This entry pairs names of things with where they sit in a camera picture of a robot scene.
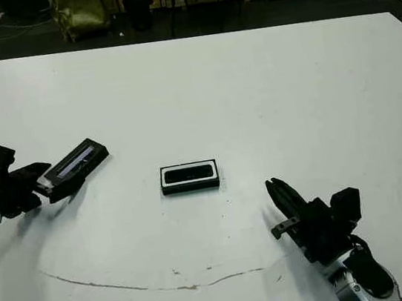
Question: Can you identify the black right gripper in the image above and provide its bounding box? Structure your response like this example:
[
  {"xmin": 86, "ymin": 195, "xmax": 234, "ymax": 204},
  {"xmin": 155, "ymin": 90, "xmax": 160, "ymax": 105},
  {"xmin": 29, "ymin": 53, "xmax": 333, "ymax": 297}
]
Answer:
[{"xmin": 263, "ymin": 166, "xmax": 358, "ymax": 272}]

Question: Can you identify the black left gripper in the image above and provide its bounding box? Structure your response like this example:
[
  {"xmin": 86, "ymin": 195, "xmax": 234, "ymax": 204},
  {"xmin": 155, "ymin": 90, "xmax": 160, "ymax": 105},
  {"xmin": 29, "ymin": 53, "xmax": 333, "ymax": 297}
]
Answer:
[{"xmin": 0, "ymin": 157, "xmax": 79, "ymax": 221}]

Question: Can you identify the black box lid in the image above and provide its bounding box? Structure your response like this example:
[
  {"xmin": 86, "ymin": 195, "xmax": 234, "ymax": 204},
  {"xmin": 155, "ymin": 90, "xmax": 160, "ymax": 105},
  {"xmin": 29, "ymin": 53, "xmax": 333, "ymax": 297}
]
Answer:
[{"xmin": 37, "ymin": 135, "xmax": 114, "ymax": 199}]

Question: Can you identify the slim black camera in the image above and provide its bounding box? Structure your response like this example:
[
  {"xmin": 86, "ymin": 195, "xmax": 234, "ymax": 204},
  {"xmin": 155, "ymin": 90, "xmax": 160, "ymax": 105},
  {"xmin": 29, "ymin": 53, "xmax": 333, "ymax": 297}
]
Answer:
[{"xmin": 162, "ymin": 162, "xmax": 215, "ymax": 185}]

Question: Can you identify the black box with white insert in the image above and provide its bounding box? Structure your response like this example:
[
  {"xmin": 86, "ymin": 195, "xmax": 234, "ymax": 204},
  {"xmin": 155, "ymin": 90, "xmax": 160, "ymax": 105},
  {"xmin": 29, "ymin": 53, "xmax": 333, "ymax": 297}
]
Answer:
[{"xmin": 158, "ymin": 158, "xmax": 222, "ymax": 198}]

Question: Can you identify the crinkled plastic bag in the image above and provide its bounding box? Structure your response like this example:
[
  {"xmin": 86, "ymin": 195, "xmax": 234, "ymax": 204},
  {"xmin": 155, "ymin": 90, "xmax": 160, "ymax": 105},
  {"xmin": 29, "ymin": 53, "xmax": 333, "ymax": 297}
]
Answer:
[{"xmin": 47, "ymin": 0, "xmax": 113, "ymax": 45}]

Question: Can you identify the black trash bin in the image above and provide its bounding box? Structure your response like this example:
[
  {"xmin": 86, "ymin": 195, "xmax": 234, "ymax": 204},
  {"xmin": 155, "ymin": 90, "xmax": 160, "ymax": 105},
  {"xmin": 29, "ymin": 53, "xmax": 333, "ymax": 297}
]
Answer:
[{"xmin": 122, "ymin": 0, "xmax": 158, "ymax": 33}]

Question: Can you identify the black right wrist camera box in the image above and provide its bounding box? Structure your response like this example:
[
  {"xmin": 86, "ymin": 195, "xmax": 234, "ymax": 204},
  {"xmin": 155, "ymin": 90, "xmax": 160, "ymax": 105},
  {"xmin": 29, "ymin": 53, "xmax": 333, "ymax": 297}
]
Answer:
[{"xmin": 327, "ymin": 185, "xmax": 364, "ymax": 225}]

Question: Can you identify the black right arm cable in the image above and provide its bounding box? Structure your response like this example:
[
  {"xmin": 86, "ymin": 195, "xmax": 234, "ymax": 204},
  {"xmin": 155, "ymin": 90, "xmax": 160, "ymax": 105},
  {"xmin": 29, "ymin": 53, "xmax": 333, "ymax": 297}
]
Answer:
[{"xmin": 347, "ymin": 230, "xmax": 372, "ymax": 257}]

